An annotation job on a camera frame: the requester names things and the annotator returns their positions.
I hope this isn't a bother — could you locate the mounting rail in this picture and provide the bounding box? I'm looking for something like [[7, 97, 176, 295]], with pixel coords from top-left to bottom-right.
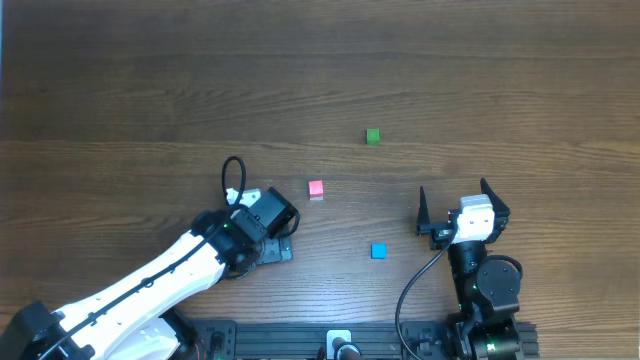
[[174, 318, 542, 360]]

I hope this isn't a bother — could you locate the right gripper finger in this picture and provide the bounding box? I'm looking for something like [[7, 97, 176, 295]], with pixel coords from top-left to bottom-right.
[[416, 185, 433, 237], [479, 177, 512, 222]]

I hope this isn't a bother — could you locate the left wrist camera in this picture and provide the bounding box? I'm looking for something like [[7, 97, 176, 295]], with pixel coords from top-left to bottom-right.
[[225, 187, 263, 207]]

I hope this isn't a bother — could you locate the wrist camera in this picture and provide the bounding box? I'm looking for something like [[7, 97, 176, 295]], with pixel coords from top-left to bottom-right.
[[225, 187, 263, 207], [451, 193, 497, 245]]

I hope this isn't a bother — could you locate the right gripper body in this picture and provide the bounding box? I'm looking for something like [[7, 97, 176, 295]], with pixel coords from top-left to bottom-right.
[[428, 218, 459, 251]]

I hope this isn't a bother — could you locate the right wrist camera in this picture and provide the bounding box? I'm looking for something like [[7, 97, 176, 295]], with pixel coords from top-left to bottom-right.
[[451, 193, 497, 245]]

